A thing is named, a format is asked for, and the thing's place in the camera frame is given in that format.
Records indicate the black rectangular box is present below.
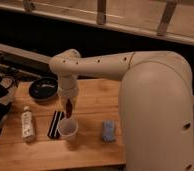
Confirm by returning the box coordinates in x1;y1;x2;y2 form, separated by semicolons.
47;111;64;139

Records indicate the blue sponge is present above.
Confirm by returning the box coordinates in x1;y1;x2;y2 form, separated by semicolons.
102;120;116;142

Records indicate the white ceramic cup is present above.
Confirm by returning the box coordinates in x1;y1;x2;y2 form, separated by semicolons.
57;118;78;141

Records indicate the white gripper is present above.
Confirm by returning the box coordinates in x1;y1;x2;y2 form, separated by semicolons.
58;75;79;107

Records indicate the dark red pepper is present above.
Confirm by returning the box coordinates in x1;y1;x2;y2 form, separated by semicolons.
66;99;73;118

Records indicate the black round bowl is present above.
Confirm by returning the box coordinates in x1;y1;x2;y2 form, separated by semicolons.
29;77;58;101

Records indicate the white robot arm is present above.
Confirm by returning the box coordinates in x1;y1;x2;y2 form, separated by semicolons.
49;49;194;171

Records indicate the white plastic bottle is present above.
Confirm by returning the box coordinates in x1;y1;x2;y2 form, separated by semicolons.
21;106;35;143

